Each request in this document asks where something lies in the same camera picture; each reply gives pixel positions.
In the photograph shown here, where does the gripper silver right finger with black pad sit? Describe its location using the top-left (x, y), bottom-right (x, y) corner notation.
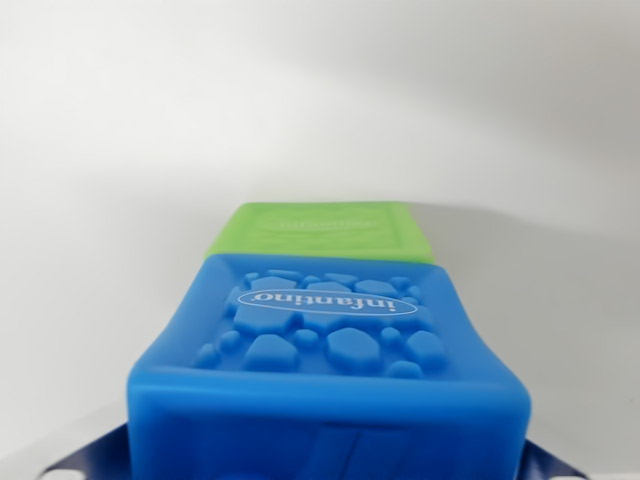
top-left (519, 433), bottom-right (591, 480)

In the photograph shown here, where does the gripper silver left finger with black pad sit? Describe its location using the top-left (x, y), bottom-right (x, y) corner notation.
top-left (42, 423), bottom-right (132, 480)

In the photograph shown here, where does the blue rubber toy cube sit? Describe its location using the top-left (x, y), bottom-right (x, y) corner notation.
top-left (124, 252), bottom-right (533, 480)

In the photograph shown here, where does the green rubber toy cube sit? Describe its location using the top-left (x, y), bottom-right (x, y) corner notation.
top-left (203, 201), bottom-right (437, 266)

